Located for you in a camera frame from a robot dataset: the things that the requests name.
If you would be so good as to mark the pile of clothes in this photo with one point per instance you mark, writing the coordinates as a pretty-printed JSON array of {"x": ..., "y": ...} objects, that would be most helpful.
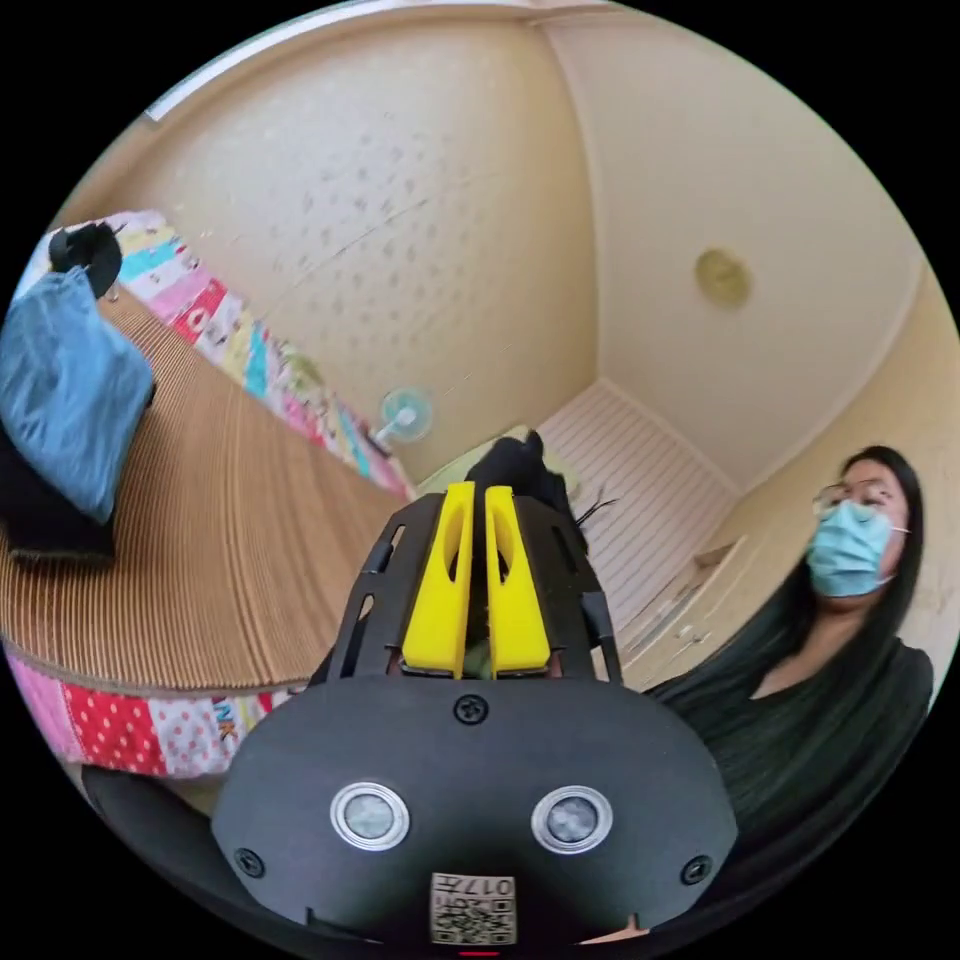
[{"x": 67, "y": 390}]

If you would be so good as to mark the person's body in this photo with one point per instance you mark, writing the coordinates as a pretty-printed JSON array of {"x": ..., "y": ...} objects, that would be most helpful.
[{"x": 817, "y": 720}]

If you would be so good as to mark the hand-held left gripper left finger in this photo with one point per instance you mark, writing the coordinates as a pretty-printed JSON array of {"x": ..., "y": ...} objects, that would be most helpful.
[{"x": 439, "y": 615}]

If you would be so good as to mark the bed with patchwork quilt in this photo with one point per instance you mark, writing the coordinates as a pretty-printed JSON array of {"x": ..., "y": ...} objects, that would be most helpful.
[{"x": 112, "y": 731}]

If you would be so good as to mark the small teal fan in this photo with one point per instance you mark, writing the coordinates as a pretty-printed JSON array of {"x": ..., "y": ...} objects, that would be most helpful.
[{"x": 406, "y": 412}]

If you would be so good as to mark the person's left hand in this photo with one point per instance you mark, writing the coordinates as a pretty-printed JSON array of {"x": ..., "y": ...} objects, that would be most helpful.
[{"x": 622, "y": 934}]

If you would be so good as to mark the round ceiling lamp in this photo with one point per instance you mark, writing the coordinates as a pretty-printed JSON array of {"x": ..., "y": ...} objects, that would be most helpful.
[{"x": 721, "y": 277}]

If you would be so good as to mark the black long sleeve shirt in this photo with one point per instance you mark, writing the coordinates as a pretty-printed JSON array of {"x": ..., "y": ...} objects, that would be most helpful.
[{"x": 517, "y": 469}]

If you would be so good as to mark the white slatted door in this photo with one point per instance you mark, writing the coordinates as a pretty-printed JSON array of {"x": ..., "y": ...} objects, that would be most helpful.
[{"x": 637, "y": 465}]

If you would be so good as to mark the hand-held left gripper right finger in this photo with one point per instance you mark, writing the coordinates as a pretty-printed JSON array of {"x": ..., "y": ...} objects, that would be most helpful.
[{"x": 516, "y": 630}]

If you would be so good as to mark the corrugated cardboard board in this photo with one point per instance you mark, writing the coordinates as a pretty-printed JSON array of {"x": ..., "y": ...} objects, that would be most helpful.
[{"x": 225, "y": 525}]

